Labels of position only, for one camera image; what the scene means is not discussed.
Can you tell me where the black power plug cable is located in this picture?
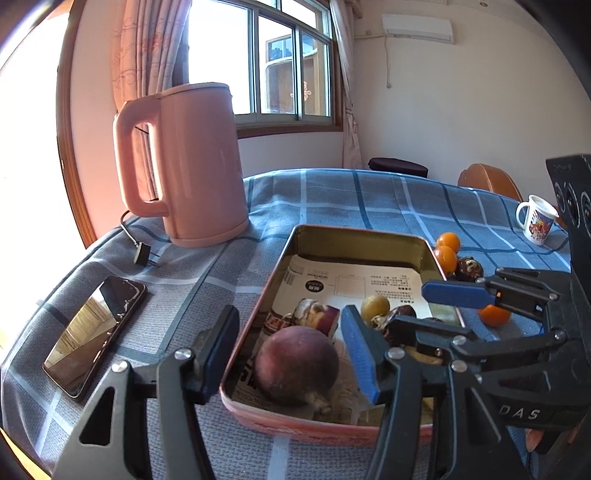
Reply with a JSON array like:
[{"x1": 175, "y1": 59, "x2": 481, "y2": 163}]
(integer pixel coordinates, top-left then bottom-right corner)
[{"x1": 120, "y1": 210, "x2": 162, "y2": 268}]

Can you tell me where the dark brown knobby fruit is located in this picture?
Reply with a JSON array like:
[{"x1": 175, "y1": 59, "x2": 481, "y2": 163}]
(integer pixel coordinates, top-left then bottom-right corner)
[{"x1": 455, "y1": 257, "x2": 485, "y2": 282}]

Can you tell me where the pale tied curtain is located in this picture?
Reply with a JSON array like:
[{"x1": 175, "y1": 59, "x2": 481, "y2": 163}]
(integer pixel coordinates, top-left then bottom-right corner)
[{"x1": 329, "y1": 0, "x2": 365, "y2": 169}]

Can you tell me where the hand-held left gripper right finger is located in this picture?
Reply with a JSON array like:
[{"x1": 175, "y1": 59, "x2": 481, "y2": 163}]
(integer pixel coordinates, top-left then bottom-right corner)
[{"x1": 341, "y1": 305, "x2": 529, "y2": 480}]

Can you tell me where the blue plaid tablecloth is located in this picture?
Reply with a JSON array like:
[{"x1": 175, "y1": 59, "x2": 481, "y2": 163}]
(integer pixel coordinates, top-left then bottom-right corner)
[{"x1": 0, "y1": 167, "x2": 591, "y2": 480}]

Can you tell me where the dark purple round fruit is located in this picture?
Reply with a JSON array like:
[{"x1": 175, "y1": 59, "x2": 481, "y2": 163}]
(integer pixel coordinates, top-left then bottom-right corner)
[{"x1": 254, "y1": 326, "x2": 340, "y2": 407}]

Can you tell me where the orange leather chair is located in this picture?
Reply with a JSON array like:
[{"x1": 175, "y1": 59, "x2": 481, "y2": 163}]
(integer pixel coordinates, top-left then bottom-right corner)
[{"x1": 458, "y1": 163, "x2": 525, "y2": 201}]

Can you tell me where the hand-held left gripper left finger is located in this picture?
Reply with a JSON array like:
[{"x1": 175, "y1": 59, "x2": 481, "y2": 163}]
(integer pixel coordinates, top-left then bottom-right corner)
[{"x1": 53, "y1": 305, "x2": 241, "y2": 480}]

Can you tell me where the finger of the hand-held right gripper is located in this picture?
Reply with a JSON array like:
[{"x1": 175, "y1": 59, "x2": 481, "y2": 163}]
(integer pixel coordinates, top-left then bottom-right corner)
[
  {"x1": 421, "y1": 267, "x2": 574, "y2": 325},
  {"x1": 387, "y1": 318, "x2": 570, "y2": 378}
]

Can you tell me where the metal tin box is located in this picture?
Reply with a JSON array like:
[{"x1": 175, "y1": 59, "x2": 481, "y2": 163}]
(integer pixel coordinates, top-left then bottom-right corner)
[{"x1": 219, "y1": 224, "x2": 465, "y2": 446}]

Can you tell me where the pink electric kettle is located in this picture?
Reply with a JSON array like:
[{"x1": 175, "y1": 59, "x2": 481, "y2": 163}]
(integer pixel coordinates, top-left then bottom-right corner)
[{"x1": 113, "y1": 83, "x2": 251, "y2": 247}]

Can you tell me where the wooden door frame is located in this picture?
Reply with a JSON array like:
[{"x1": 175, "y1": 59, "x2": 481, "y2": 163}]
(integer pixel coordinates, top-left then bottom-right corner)
[{"x1": 56, "y1": 0, "x2": 100, "y2": 247}]

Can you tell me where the dark brown dried fruit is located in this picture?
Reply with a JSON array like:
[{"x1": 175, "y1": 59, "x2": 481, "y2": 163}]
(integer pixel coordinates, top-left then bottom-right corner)
[{"x1": 369, "y1": 305, "x2": 419, "y2": 344}]

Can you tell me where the white wall cable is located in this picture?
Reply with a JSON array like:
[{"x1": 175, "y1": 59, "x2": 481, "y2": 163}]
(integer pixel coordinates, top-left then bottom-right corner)
[{"x1": 362, "y1": 30, "x2": 393, "y2": 89}]

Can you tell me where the white air conditioner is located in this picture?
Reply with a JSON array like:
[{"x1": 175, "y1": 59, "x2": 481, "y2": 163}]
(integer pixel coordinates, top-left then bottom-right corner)
[{"x1": 381, "y1": 14, "x2": 455, "y2": 44}]

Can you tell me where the sliding glass window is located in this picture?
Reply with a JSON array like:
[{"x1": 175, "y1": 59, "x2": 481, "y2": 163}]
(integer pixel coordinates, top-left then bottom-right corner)
[{"x1": 182, "y1": 0, "x2": 345, "y2": 139}]

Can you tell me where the pink patterned curtain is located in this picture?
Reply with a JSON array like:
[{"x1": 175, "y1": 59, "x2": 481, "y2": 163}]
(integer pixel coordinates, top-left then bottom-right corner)
[{"x1": 110, "y1": 0, "x2": 192, "y2": 114}]

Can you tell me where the black smartphone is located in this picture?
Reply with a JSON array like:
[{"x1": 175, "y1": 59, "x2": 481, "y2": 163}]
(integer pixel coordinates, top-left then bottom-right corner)
[{"x1": 42, "y1": 275, "x2": 147, "y2": 398}]

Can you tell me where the dark round stool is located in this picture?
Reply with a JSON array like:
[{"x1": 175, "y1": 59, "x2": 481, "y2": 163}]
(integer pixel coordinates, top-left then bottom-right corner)
[{"x1": 368, "y1": 157, "x2": 429, "y2": 179}]

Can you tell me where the yellow-green round fruit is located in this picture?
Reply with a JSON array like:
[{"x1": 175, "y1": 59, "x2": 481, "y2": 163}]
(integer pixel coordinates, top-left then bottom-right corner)
[{"x1": 360, "y1": 295, "x2": 391, "y2": 321}]

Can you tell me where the printed paper sheet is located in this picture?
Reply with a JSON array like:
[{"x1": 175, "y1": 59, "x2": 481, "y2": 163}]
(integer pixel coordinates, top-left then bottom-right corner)
[{"x1": 233, "y1": 255, "x2": 435, "y2": 416}]

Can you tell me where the white printed mug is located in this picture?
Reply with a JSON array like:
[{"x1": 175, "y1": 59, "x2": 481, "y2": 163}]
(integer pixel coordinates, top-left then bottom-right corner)
[{"x1": 516, "y1": 195, "x2": 560, "y2": 246}]

